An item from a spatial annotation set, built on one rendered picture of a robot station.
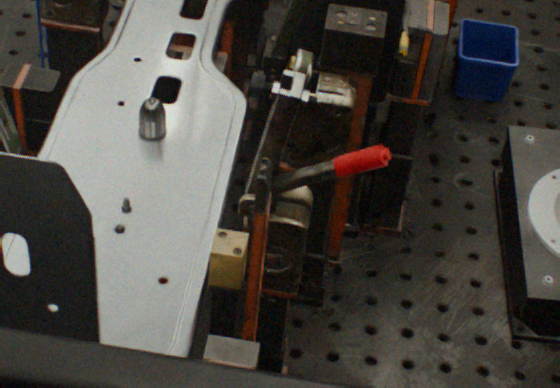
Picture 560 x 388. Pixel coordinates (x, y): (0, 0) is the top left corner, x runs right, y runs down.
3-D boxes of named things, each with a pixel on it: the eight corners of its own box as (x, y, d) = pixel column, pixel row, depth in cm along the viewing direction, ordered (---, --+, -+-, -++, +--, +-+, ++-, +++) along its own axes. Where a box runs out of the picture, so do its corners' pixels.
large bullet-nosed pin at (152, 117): (142, 129, 129) (142, 88, 124) (168, 134, 129) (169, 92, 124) (136, 148, 127) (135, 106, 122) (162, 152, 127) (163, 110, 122)
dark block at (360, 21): (296, 235, 157) (329, 1, 127) (343, 243, 157) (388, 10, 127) (291, 261, 154) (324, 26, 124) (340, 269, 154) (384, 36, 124)
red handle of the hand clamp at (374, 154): (248, 171, 114) (385, 131, 108) (258, 184, 116) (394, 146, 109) (241, 199, 111) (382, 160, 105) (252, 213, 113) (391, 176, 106)
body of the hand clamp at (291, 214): (235, 363, 141) (252, 176, 116) (286, 372, 141) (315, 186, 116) (227, 402, 137) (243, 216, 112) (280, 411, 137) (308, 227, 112)
